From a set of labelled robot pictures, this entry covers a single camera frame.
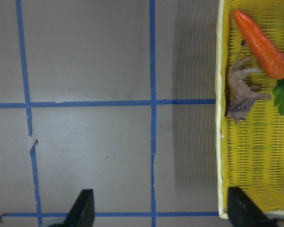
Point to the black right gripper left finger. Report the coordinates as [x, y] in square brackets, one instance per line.
[82, 213]

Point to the brown toy dinosaur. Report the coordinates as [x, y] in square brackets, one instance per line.
[243, 96]

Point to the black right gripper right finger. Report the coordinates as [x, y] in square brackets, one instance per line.
[243, 212]

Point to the orange toy carrot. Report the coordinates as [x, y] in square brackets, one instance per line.
[270, 58]

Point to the yellow plastic basket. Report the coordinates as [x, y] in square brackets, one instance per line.
[250, 154]

